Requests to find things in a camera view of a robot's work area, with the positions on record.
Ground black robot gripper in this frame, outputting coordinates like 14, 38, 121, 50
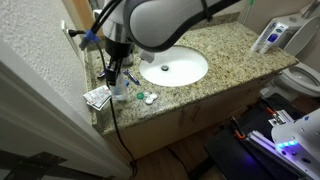
105, 37, 135, 87

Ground clear plastic bottle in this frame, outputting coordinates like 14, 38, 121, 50
110, 77, 130, 102

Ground white oval sink basin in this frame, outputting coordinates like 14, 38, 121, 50
138, 45, 210, 88

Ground white paper packets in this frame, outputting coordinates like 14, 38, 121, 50
82, 84, 113, 112

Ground white contact lens case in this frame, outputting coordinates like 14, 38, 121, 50
143, 90, 159, 106

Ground black power plug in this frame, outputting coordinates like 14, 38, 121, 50
67, 28, 87, 37

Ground wooden framed mirror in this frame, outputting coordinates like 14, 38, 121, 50
71, 0, 105, 38

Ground beige vanity cabinet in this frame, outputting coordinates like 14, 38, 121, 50
105, 71, 284, 165

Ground white door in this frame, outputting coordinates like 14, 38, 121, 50
0, 39, 133, 180

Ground black robot cart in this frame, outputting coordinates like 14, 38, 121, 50
203, 93, 320, 180

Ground green tipped white stick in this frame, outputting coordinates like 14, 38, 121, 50
242, 0, 256, 25

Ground white tube blue cap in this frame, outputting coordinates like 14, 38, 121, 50
259, 22, 290, 55

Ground white toilet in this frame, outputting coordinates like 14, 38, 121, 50
259, 13, 320, 103

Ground black power cable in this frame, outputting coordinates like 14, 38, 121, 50
93, 39, 138, 178

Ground white wall outlet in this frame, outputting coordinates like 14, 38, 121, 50
60, 19, 81, 57

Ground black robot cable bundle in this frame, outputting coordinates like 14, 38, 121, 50
78, 0, 124, 52

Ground black door hinge bracket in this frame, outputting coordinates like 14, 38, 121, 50
0, 149, 114, 180

